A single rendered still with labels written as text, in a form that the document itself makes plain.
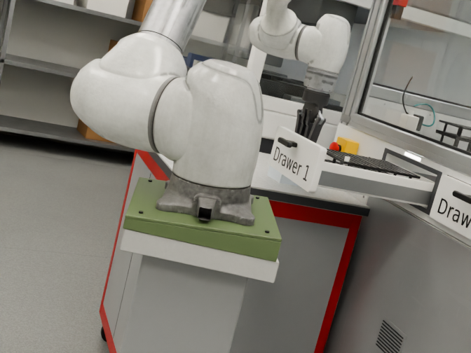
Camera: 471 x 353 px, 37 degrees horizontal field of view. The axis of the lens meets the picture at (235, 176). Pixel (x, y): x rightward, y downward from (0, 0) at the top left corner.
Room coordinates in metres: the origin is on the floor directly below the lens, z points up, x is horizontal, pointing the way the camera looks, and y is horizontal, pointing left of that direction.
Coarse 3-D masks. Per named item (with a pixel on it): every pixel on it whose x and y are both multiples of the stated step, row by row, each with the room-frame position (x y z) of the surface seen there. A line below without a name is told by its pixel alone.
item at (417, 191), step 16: (336, 160) 1.94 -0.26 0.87; (320, 176) 1.66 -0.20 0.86; (336, 176) 1.67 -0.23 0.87; (352, 176) 1.68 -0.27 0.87; (368, 176) 1.70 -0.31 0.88; (384, 176) 1.72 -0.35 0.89; (400, 176) 1.74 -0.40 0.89; (352, 192) 1.69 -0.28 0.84; (368, 192) 1.70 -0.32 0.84; (384, 192) 1.72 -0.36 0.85; (400, 192) 1.73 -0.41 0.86; (416, 192) 1.75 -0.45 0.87
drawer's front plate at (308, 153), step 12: (276, 132) 1.90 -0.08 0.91; (288, 132) 1.83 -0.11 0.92; (276, 144) 1.88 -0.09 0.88; (300, 144) 1.74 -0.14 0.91; (312, 144) 1.68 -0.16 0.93; (276, 156) 1.86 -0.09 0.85; (288, 156) 1.79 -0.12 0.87; (300, 156) 1.73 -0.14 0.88; (312, 156) 1.66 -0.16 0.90; (324, 156) 1.64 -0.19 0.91; (276, 168) 1.84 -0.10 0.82; (288, 168) 1.77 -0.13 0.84; (300, 168) 1.71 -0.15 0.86; (312, 168) 1.65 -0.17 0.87; (300, 180) 1.69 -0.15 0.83; (312, 180) 1.63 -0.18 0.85; (312, 192) 1.64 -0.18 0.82
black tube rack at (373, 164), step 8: (336, 152) 1.87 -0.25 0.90; (344, 152) 1.91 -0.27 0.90; (328, 160) 1.88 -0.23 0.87; (352, 160) 1.77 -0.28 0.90; (360, 160) 1.81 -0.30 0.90; (368, 160) 1.86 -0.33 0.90; (376, 160) 1.90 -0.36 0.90; (384, 160) 1.96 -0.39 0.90; (360, 168) 1.89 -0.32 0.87; (368, 168) 1.74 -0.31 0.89; (376, 168) 1.75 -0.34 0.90; (384, 168) 1.78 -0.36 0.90; (392, 168) 1.82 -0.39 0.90; (400, 168) 1.87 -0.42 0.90; (416, 176) 1.79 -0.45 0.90
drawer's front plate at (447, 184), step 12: (444, 180) 1.70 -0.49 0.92; (456, 180) 1.66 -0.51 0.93; (444, 192) 1.69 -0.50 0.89; (468, 192) 1.61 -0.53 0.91; (432, 204) 1.72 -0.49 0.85; (444, 204) 1.67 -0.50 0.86; (456, 204) 1.63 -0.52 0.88; (468, 204) 1.60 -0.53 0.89; (432, 216) 1.70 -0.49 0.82; (444, 216) 1.66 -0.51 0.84; (456, 216) 1.62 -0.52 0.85; (468, 216) 1.58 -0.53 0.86; (456, 228) 1.61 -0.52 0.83; (468, 228) 1.57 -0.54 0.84
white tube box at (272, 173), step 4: (272, 168) 2.05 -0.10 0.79; (268, 172) 2.06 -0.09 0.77; (272, 172) 2.04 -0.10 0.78; (276, 172) 2.02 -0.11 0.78; (272, 176) 2.04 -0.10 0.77; (276, 176) 2.01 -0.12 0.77; (280, 176) 1.99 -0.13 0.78; (284, 176) 2.00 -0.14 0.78; (276, 180) 2.01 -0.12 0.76; (280, 180) 1.99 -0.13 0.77; (284, 180) 2.00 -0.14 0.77; (288, 180) 2.00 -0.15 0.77; (292, 184) 2.01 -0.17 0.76; (296, 184) 2.02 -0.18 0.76
